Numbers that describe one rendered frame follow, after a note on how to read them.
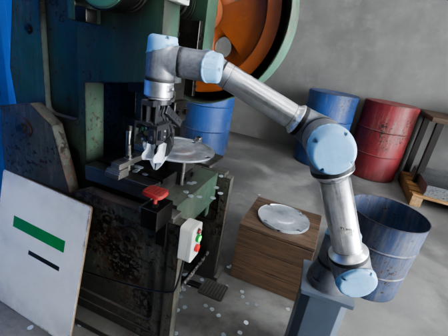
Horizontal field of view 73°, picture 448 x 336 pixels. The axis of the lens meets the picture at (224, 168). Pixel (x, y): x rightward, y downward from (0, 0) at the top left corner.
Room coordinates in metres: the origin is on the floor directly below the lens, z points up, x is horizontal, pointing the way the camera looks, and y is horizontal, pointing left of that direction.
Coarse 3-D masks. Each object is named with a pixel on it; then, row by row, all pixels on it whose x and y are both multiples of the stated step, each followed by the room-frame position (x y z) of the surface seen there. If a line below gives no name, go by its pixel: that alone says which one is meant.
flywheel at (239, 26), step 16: (224, 0) 1.54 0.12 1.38; (240, 0) 1.51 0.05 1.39; (256, 0) 1.49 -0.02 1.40; (272, 0) 1.43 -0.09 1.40; (224, 16) 1.53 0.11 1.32; (240, 16) 1.51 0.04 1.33; (256, 16) 1.49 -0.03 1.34; (272, 16) 1.43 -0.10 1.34; (224, 32) 1.53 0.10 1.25; (240, 32) 1.51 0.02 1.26; (256, 32) 1.48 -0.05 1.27; (272, 32) 1.42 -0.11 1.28; (240, 48) 1.50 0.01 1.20; (256, 48) 1.44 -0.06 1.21; (272, 48) 1.45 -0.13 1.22; (240, 64) 1.48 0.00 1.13; (256, 64) 1.44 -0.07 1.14
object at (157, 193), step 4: (148, 188) 0.84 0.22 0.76; (152, 188) 0.84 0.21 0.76; (156, 188) 0.84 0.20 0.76; (160, 188) 0.85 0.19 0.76; (144, 192) 0.81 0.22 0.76; (148, 192) 0.81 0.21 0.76; (152, 192) 0.81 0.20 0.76; (156, 192) 0.82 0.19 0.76; (160, 192) 0.82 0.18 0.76; (164, 192) 0.83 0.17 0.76; (168, 192) 0.84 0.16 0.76; (148, 196) 0.80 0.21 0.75; (152, 196) 0.80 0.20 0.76; (156, 196) 0.80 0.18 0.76; (160, 196) 0.80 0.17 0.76; (164, 196) 0.81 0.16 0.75; (152, 200) 0.83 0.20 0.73; (156, 200) 0.82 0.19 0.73
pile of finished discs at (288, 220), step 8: (264, 208) 1.58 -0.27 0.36; (272, 208) 1.60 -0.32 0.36; (280, 208) 1.61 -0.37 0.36; (288, 208) 1.63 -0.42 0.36; (264, 216) 1.49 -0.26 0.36; (272, 216) 1.50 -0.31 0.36; (280, 216) 1.51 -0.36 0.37; (288, 216) 1.52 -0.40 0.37; (296, 216) 1.55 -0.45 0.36; (304, 216) 1.56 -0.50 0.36; (272, 224) 1.42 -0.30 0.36; (280, 224) 1.43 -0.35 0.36; (288, 224) 1.44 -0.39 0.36; (296, 224) 1.46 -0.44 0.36; (304, 224) 1.47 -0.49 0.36; (288, 232) 1.37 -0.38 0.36; (296, 232) 1.37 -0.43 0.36
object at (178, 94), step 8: (176, 80) 1.18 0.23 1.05; (184, 80) 1.25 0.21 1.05; (176, 88) 1.19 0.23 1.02; (184, 88) 1.26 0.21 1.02; (136, 96) 1.16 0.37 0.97; (144, 96) 1.14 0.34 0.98; (176, 96) 1.20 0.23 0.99; (136, 104) 1.16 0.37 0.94; (176, 104) 1.14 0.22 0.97; (184, 104) 1.20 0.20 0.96; (136, 112) 1.15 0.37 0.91; (176, 112) 1.14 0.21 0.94; (184, 112) 1.20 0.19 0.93
